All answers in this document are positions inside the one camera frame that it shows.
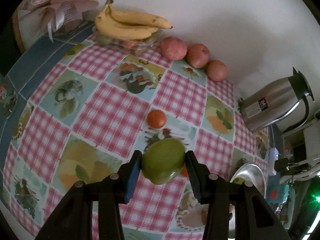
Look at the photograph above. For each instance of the checkered printed tablecloth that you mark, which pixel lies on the checkered printed tablecloth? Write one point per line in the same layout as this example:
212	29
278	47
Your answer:
100	105

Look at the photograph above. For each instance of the steel thermos jug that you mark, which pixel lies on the steel thermos jug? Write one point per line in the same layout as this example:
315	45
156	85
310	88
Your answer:
270	102

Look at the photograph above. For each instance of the glass fruit dish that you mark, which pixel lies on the glass fruit dish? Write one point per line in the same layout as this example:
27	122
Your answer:
142	45

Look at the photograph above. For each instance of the red potato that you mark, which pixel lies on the red potato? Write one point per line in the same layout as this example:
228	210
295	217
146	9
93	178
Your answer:
216	70
198	55

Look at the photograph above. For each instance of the black power adapter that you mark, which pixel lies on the black power adapter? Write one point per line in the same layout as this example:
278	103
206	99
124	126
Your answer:
282	165

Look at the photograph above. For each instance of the steel bowl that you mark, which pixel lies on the steel bowl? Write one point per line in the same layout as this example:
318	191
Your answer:
252	175

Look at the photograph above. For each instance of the green mango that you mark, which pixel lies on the green mango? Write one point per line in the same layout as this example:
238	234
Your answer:
163	161
239	180

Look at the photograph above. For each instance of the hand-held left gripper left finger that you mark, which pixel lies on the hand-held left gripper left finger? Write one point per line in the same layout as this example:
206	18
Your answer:
132	177

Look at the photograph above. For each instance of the teal box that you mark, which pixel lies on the teal box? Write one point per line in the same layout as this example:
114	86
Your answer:
277	192

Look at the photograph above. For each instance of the small orange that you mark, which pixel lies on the small orange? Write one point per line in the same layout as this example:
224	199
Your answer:
156	118

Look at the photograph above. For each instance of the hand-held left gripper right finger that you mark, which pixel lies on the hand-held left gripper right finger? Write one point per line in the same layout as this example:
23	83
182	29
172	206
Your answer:
193	177

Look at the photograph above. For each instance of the white power strip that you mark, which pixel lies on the white power strip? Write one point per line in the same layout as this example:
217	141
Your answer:
272	162

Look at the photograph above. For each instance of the red potato middle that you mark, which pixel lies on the red potato middle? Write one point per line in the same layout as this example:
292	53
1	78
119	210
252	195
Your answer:
198	55

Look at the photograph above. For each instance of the bunch of yellow bananas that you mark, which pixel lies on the bunch of yellow bananas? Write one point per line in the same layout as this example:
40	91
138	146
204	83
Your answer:
125	23

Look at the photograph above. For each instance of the red potato right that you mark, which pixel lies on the red potato right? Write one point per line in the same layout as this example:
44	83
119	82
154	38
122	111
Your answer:
216	70

